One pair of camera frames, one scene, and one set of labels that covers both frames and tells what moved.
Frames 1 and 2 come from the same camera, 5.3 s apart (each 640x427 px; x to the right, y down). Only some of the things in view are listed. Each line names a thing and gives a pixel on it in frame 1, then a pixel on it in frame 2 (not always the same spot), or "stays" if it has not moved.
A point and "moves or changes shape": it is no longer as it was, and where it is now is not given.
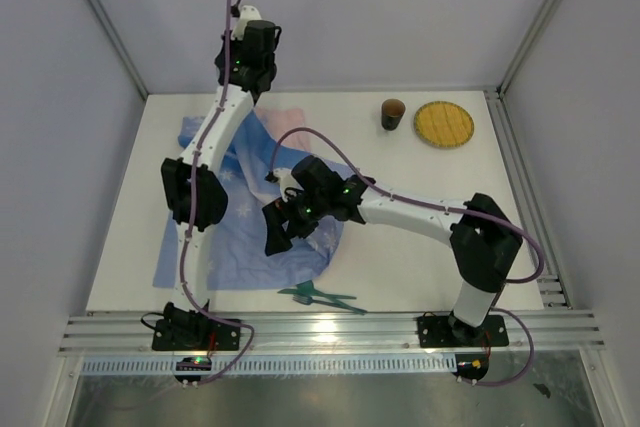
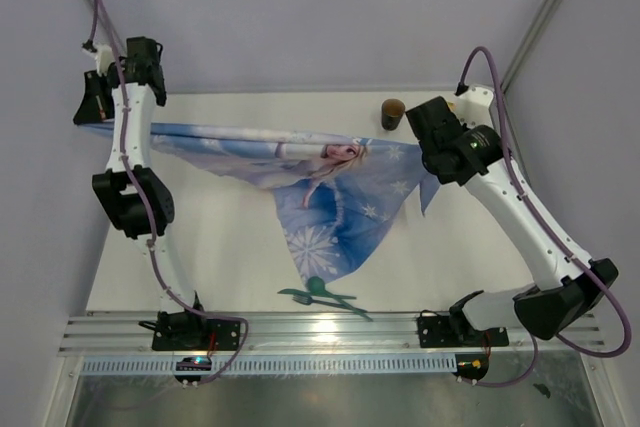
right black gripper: x=278 y=239 → x=465 y=128
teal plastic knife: x=315 y=294 stays
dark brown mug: x=392 y=112 stays
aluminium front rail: x=134 y=335 stays
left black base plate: x=195 y=334 stays
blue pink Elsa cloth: x=236 y=253 moves or changes shape
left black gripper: x=220 y=59 → x=95 y=105
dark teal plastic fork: x=308 y=300 stays
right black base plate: x=451 y=332 stays
